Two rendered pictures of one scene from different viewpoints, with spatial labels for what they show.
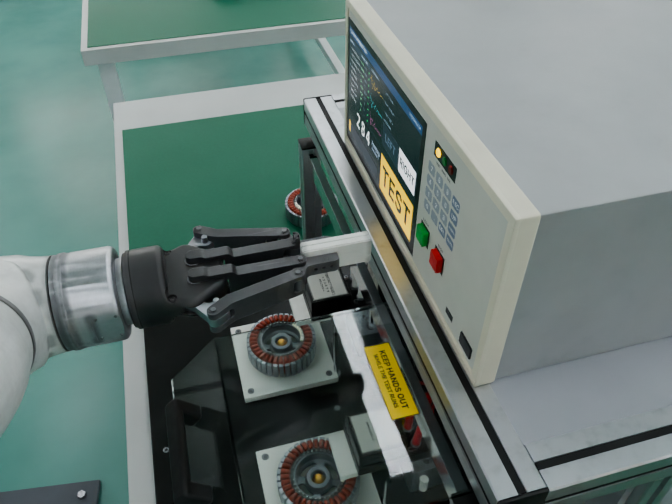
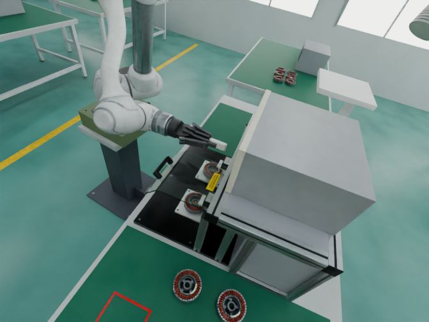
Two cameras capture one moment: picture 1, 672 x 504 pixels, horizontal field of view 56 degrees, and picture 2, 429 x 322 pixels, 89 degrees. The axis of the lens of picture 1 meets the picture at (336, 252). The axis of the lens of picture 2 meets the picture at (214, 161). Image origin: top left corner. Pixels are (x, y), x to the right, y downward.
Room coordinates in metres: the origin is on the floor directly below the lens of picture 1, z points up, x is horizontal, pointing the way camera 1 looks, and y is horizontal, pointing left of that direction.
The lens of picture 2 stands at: (-0.11, -0.29, 1.72)
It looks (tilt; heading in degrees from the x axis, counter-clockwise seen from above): 45 degrees down; 27
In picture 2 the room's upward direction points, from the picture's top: 14 degrees clockwise
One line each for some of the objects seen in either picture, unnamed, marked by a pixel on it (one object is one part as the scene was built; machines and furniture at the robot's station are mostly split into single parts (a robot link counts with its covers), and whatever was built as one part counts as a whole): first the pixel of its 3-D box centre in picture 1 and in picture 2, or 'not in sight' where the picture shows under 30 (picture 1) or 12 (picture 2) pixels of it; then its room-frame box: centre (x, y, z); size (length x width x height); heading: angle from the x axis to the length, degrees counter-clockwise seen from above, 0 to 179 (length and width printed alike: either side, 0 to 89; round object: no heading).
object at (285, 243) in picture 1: (245, 259); (198, 134); (0.45, 0.09, 1.18); 0.11 x 0.01 x 0.04; 107
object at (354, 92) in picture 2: not in sight; (327, 114); (1.56, -0.26, 0.98); 0.37 x 0.35 x 0.46; 16
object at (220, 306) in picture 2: not in sight; (231, 306); (0.18, -0.36, 0.77); 0.11 x 0.11 x 0.04
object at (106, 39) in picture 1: (228, 28); (277, 91); (2.88, 0.50, 0.37); 1.85 x 1.10 x 0.75; 16
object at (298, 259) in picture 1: (249, 277); (195, 138); (0.43, 0.08, 1.18); 0.11 x 0.01 x 0.04; 104
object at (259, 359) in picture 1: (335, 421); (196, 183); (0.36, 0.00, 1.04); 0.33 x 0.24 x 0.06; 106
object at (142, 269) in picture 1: (176, 281); (180, 130); (0.42, 0.15, 1.18); 0.09 x 0.08 x 0.07; 106
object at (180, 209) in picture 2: not in sight; (195, 205); (0.42, 0.02, 0.78); 0.15 x 0.15 x 0.01; 16
